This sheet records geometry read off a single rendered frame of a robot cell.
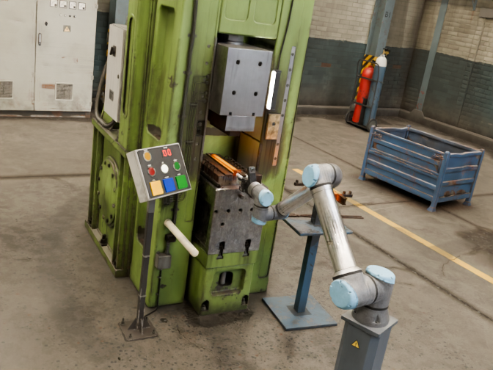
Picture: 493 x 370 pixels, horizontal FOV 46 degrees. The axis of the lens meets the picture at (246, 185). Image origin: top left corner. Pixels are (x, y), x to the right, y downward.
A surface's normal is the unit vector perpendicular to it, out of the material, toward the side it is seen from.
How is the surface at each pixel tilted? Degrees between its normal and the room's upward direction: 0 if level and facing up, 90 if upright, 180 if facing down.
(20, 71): 90
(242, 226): 90
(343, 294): 94
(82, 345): 0
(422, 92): 90
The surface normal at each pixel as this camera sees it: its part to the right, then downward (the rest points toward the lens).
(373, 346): 0.09, 0.33
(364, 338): -0.63, 0.16
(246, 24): 0.46, 0.35
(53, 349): 0.15, -0.94
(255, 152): -0.88, 0.03
